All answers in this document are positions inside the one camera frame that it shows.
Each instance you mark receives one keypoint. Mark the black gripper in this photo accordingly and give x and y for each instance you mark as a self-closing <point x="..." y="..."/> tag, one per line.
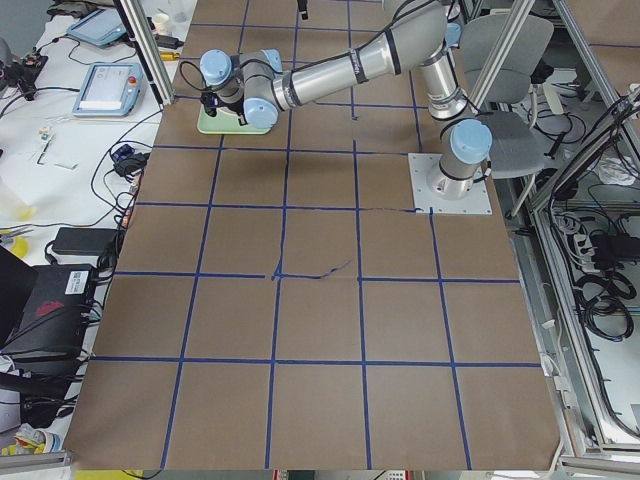
<point x="231" y="106"/>

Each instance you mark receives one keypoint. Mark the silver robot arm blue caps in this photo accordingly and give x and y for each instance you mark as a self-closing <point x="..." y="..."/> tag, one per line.
<point x="256" y="88"/>

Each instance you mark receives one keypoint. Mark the black power adapter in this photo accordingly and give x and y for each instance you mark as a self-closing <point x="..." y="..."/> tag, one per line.
<point x="83" y="241"/>

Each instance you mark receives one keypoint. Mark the green plastic tray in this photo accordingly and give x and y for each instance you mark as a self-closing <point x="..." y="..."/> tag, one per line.
<point x="225" y="123"/>

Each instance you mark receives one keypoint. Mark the near blue teach pendant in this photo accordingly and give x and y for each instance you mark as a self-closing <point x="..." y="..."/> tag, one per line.
<point x="109" y="90"/>

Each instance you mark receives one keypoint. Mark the yellow black screwdriver tool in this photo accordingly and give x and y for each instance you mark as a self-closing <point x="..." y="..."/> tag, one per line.
<point x="169" y="56"/>

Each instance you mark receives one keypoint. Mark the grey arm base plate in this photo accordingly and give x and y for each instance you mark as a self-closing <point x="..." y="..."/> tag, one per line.
<point x="435" y="193"/>

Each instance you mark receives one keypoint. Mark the grey white office chair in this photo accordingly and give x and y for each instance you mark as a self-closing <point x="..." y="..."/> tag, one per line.
<point x="515" y="151"/>

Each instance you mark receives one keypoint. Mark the far blue teach pendant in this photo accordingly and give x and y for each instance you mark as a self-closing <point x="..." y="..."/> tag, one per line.
<point x="100" y="28"/>

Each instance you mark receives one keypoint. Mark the white paper cup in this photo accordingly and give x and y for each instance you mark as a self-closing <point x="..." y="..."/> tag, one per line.
<point x="162" y="23"/>

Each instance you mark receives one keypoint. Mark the black laptop computer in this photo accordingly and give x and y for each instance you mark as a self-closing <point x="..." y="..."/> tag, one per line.
<point x="45" y="309"/>

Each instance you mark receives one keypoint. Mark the aluminium frame post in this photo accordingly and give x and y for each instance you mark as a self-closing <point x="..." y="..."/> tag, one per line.
<point x="140" y="34"/>

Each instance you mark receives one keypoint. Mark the blue teach pendant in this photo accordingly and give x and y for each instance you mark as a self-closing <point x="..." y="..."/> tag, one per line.
<point x="100" y="28"/>
<point x="109" y="90"/>

